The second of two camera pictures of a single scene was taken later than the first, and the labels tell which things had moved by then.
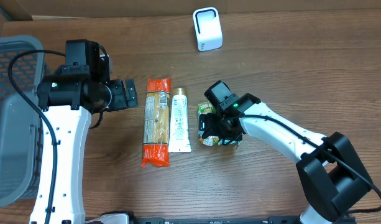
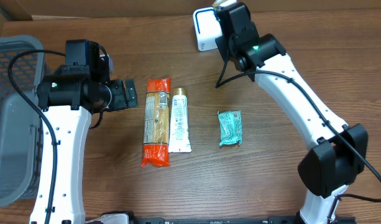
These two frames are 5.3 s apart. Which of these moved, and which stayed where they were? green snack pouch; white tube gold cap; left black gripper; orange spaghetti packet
Moved: green snack pouch
Stayed: orange spaghetti packet; white tube gold cap; left black gripper
